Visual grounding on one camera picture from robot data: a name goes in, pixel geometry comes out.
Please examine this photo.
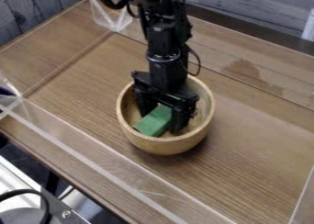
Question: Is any black cable lower left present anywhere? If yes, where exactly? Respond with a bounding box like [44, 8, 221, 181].
[0, 188, 52, 224]

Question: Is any green rectangular block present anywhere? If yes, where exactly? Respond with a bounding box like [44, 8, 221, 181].
[132, 101, 172, 137]

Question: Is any grey metal bracket with screw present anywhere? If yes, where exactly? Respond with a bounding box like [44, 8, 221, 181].
[46, 194, 90, 224]

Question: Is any black table leg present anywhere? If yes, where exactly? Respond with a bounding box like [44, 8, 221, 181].
[45, 172, 60, 196]

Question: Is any white post at right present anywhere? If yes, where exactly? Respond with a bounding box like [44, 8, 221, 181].
[301, 8, 314, 41]

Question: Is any brown wooden bowl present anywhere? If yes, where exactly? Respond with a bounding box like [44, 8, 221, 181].
[114, 76, 216, 155]

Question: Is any clear acrylic table barrier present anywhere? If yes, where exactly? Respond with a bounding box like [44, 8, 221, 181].
[0, 0, 314, 224]

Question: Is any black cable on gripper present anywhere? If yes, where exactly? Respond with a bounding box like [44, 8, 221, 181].
[180, 43, 201, 77]

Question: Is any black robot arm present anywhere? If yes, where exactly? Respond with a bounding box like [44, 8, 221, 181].
[98, 0, 199, 134]

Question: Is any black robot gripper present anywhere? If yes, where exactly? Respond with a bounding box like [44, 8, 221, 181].
[130, 52, 200, 135]

